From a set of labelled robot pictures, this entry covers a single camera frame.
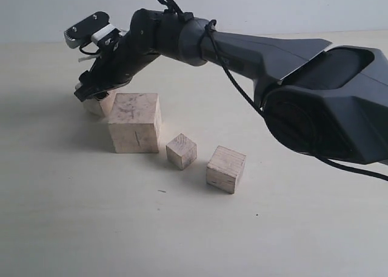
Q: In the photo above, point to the smallest wooden cube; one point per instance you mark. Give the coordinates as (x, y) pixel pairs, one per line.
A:
(181, 151)

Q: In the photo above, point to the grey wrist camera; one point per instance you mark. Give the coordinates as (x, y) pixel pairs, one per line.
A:
(91, 29)

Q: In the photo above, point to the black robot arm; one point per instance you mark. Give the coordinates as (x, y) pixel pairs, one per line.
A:
(316, 99)

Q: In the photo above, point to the second largest wooden cube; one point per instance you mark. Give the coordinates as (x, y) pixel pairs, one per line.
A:
(103, 107)

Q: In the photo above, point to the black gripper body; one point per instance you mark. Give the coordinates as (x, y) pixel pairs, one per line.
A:
(116, 68)

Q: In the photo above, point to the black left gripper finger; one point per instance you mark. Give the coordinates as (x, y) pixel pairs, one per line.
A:
(86, 92)

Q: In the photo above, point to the third largest wooden cube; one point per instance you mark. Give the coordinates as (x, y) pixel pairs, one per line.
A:
(225, 169)

